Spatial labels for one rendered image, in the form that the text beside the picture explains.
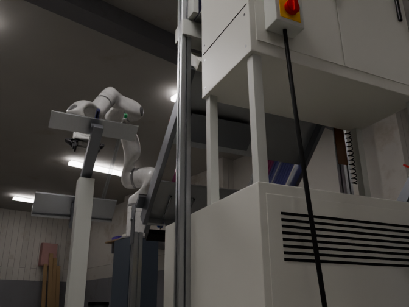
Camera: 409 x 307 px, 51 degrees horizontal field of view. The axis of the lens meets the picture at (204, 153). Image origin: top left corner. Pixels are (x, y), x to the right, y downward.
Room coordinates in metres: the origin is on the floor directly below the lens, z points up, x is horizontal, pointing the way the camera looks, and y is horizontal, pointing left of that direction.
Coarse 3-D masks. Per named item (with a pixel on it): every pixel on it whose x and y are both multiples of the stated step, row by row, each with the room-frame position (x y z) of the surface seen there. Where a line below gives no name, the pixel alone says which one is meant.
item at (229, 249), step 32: (256, 192) 1.03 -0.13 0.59; (288, 192) 1.06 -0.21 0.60; (320, 192) 1.10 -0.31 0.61; (192, 224) 1.37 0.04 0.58; (224, 224) 1.18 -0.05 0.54; (256, 224) 1.03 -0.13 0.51; (192, 256) 1.37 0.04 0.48; (224, 256) 1.18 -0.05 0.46; (256, 256) 1.04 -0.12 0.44; (192, 288) 1.37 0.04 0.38; (224, 288) 1.19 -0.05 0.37; (256, 288) 1.04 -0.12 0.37
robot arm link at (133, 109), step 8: (112, 88) 2.01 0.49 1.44; (112, 96) 1.99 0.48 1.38; (120, 96) 2.06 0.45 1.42; (112, 104) 2.00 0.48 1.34; (120, 104) 2.07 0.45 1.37; (128, 104) 2.09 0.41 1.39; (136, 104) 2.12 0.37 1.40; (128, 112) 2.11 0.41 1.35; (136, 112) 2.12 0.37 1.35; (128, 120) 2.17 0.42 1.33; (136, 120) 2.18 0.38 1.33
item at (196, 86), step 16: (192, 80) 1.46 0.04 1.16; (192, 96) 1.51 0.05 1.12; (192, 112) 1.56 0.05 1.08; (224, 112) 1.60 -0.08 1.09; (240, 112) 1.62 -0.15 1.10; (192, 128) 1.57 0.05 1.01; (224, 128) 1.62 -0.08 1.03; (240, 128) 1.64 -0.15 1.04; (272, 128) 1.73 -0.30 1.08; (288, 128) 1.75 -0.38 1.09; (304, 128) 1.78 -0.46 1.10; (192, 144) 1.67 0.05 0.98; (224, 144) 1.67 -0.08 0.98; (240, 144) 1.70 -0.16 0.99; (272, 144) 1.79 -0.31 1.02; (288, 144) 1.82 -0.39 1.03; (304, 144) 1.85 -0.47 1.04; (272, 160) 1.86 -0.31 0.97; (288, 160) 1.89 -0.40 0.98
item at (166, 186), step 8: (160, 184) 1.77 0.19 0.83; (168, 184) 1.78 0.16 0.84; (192, 184) 1.83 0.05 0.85; (160, 192) 1.80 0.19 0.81; (168, 192) 1.81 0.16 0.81; (192, 192) 1.85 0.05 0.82; (200, 192) 1.87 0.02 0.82; (224, 192) 1.91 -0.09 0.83; (232, 192) 1.92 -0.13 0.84; (160, 200) 1.83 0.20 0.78; (168, 200) 1.84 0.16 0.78; (192, 200) 1.87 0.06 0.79; (200, 200) 1.90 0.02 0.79; (152, 208) 1.85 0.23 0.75; (160, 208) 1.86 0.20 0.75; (168, 208) 1.88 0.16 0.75; (192, 208) 1.92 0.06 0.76; (200, 208) 1.93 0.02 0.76; (152, 216) 1.88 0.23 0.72; (160, 216) 1.89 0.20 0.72; (168, 216) 1.91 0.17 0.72
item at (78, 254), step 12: (84, 180) 1.60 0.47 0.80; (84, 192) 1.60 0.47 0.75; (84, 204) 1.60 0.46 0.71; (84, 216) 1.60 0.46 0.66; (72, 228) 1.63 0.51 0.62; (84, 228) 1.61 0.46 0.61; (72, 240) 1.60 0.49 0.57; (84, 240) 1.61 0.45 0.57; (72, 252) 1.59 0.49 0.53; (84, 252) 1.61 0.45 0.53; (72, 264) 1.59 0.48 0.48; (84, 264) 1.61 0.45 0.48; (72, 276) 1.60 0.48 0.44; (84, 276) 1.61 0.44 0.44; (72, 288) 1.60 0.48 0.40; (84, 288) 1.61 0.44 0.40; (72, 300) 1.60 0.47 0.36; (84, 300) 1.62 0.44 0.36
